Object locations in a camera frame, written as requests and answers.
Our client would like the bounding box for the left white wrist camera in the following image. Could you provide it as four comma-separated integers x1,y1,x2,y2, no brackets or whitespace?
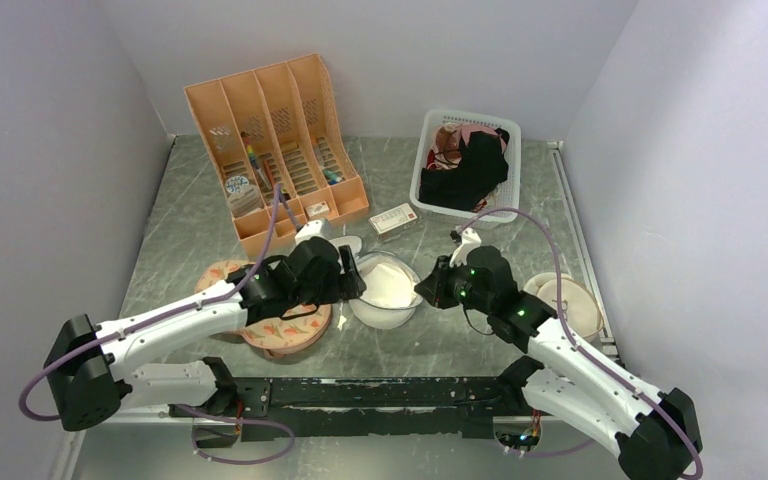
294,219,331,246

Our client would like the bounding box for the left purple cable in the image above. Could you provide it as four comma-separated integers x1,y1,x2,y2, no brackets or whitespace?
18,183,306,467

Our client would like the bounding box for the white mesh laundry bag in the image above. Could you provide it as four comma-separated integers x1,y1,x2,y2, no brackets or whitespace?
331,236,423,330

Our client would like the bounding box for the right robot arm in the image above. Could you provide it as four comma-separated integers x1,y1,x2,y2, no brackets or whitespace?
414,246,703,479

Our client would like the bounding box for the purple cable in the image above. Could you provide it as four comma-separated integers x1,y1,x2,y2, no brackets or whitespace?
456,207,705,480
18,183,306,467

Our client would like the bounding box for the orange plastic file organizer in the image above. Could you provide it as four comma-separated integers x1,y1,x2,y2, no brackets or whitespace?
184,54,369,256

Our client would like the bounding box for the round patterned tape roll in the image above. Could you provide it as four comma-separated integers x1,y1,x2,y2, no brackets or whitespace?
224,175,250,196

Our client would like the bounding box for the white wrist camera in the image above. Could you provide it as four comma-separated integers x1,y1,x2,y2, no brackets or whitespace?
294,219,331,246
449,227,482,268

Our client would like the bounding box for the white plastic basket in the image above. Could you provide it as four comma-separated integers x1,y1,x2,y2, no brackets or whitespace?
409,109,522,229

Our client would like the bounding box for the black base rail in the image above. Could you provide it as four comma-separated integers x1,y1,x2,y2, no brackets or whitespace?
169,376,535,442

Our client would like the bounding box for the white grey deli box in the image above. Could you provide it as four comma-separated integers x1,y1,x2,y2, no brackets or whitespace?
368,203,419,240

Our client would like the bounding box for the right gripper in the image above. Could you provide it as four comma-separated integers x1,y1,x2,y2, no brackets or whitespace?
414,253,494,315

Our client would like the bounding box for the beige bra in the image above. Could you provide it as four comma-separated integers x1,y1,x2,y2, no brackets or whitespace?
524,272,604,343

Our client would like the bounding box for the floral peach bra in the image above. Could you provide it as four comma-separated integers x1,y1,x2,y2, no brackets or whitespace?
194,259,334,360

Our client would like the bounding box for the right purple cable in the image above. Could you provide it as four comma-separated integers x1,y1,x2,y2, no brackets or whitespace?
456,207,705,480

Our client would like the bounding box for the pink bra in basket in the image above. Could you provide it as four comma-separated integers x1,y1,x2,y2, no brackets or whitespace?
425,122,510,170

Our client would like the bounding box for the white bra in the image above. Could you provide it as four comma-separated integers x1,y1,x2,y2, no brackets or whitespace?
360,259,416,309

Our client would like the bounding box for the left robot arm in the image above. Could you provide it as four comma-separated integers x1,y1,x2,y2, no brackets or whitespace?
43,237,366,431

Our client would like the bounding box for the rainbow coloured pen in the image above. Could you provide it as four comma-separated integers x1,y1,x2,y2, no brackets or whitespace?
240,131,273,191

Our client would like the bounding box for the small white staples box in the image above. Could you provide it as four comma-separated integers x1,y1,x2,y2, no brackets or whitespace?
305,201,330,219

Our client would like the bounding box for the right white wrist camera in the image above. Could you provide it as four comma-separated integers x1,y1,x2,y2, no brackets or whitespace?
449,227,482,268

